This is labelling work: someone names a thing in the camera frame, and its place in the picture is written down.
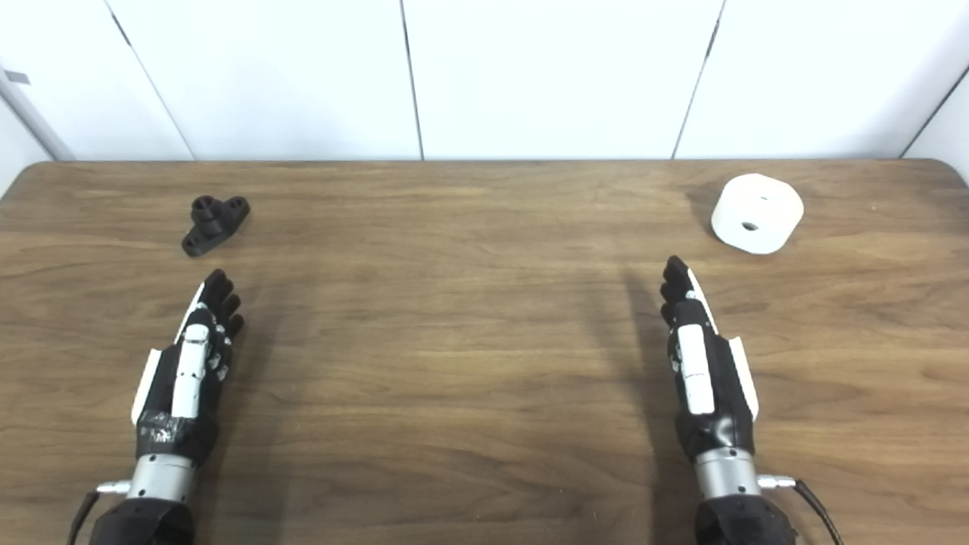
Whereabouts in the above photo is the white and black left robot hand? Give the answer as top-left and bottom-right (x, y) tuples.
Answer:
(131, 269), (245, 464)

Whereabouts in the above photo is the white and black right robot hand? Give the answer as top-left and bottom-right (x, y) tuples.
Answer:
(660, 255), (760, 462)

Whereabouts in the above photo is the black plastic flanged holder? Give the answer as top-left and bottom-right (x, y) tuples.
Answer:
(181, 195), (251, 257)

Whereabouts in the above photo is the round white plastic piece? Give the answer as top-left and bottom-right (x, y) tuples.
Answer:
(711, 173), (805, 255)

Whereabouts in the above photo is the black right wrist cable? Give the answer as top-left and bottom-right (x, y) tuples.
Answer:
(757, 475), (845, 545)

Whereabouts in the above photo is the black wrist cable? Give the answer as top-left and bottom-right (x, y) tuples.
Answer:
(67, 481), (131, 545)
(757, 475), (845, 545)

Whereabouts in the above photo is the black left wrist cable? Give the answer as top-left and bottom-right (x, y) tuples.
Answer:
(67, 481), (131, 545)

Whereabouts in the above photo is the grey wall corner post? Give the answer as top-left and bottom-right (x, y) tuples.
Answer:
(0, 64), (75, 161)

